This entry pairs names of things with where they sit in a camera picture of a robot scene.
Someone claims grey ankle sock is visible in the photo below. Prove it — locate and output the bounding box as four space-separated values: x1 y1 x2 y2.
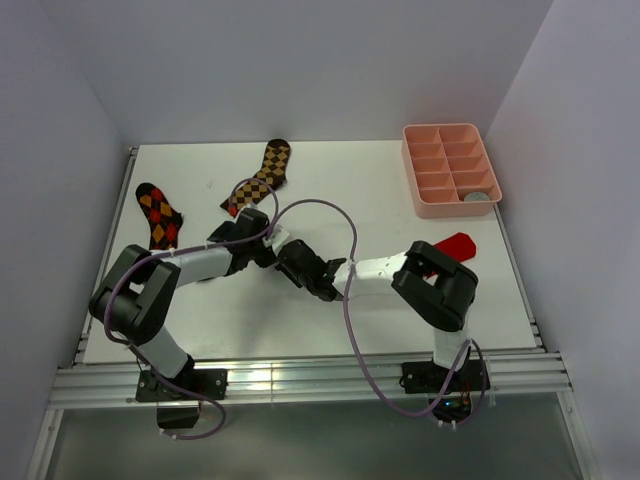
463 191 491 203

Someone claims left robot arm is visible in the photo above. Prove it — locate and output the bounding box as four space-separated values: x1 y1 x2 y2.
89 208 275 399

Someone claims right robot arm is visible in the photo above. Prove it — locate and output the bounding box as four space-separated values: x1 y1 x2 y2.
276 240 479 390

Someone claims dark navy ankle sock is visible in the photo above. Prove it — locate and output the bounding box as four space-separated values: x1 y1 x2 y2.
207 220 235 243

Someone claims brown tan argyle sock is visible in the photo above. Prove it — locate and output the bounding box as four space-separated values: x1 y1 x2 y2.
219 139 291 217

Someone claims red orange argyle sock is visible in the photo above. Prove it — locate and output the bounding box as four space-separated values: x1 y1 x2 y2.
135 182 184 250

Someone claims red santa sock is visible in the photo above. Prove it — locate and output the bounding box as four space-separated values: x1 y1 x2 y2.
423 232 477 280

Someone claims pink compartment tray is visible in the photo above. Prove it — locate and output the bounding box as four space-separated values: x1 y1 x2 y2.
401 123 503 219

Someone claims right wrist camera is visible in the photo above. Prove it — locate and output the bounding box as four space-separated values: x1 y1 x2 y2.
263 225 293 254

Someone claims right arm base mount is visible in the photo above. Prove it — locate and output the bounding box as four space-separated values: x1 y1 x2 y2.
399 359 491 427

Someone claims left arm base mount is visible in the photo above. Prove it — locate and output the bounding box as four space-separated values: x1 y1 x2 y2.
134 368 228 440

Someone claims aluminium frame rail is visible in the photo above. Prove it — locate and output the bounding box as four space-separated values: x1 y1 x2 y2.
48 350 572 410

